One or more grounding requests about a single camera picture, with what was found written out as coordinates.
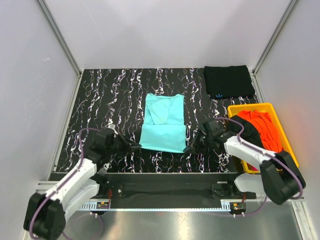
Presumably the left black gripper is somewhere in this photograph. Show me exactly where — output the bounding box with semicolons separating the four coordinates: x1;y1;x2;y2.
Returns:
106;131;141;157

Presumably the yellow plastic bin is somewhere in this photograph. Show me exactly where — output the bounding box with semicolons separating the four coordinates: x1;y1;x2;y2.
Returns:
227;103;299;166

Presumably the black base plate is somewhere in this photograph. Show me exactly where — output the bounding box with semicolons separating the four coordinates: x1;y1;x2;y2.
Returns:
48;172;287;210

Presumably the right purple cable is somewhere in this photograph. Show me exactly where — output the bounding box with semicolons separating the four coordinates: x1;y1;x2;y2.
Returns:
214;117;303;217

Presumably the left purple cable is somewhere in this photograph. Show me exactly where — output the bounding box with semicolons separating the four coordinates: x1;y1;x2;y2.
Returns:
28;127;106;240

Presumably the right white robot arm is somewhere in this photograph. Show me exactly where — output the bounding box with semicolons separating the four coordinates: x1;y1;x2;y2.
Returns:
183;117;306;205

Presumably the teal t shirt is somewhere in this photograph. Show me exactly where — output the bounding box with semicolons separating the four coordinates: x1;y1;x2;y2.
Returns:
139;93;187;154

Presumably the orange t shirt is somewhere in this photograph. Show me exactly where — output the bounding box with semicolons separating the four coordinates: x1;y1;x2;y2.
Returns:
237;109;283;153

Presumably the magenta t shirt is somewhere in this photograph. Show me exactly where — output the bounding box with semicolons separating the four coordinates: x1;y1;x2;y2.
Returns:
247;164;259;172

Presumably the white slotted cable duct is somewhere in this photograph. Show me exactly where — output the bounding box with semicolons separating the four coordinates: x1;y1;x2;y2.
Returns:
78;198;231;212

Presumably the black t shirt in bin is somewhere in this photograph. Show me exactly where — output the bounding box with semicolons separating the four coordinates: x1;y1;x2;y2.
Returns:
226;115;264;148

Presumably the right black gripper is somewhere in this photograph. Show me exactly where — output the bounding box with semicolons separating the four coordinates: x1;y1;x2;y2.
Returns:
183;129;213;156

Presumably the purple cable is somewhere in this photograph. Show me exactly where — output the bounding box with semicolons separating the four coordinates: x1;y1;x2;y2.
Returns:
214;117;303;217
28;127;106;240

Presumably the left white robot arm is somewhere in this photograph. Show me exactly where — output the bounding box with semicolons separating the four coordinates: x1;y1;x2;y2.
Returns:
23;127;142;240

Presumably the folded black t shirt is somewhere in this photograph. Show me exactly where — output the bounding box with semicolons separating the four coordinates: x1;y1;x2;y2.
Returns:
204;65;255;100

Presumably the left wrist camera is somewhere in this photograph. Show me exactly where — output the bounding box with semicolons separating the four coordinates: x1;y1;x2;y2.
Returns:
106;123;116;131

